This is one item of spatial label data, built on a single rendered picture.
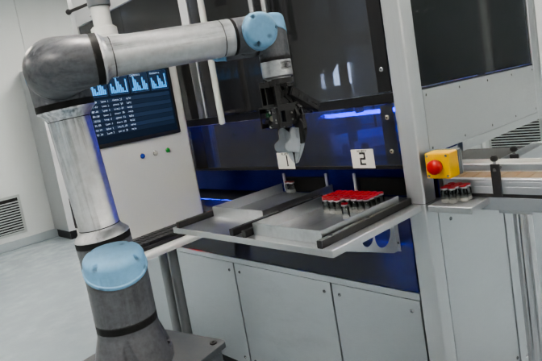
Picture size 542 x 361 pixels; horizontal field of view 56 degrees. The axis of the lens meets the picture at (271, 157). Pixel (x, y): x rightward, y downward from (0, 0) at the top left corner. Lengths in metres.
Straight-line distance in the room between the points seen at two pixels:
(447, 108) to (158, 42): 0.95
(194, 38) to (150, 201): 1.13
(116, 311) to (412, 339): 1.01
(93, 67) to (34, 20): 5.92
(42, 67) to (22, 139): 5.63
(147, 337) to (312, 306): 1.03
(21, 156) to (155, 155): 4.63
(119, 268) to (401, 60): 0.93
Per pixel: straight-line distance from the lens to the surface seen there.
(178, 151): 2.12
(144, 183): 2.03
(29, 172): 6.63
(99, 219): 1.11
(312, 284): 1.92
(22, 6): 6.88
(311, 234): 1.28
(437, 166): 1.42
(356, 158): 1.61
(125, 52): 0.98
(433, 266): 1.57
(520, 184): 1.50
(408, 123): 1.48
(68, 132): 1.09
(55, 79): 0.99
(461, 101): 1.72
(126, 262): 0.98
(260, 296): 2.17
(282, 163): 1.83
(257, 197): 1.90
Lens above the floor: 1.26
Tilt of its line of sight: 7 degrees down
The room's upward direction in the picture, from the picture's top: 10 degrees counter-clockwise
